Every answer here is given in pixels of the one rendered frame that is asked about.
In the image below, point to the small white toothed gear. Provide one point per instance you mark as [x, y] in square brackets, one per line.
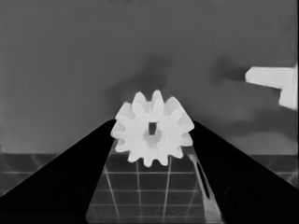
[170, 133]

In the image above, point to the small white T-shaped piece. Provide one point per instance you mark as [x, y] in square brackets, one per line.
[267, 76]

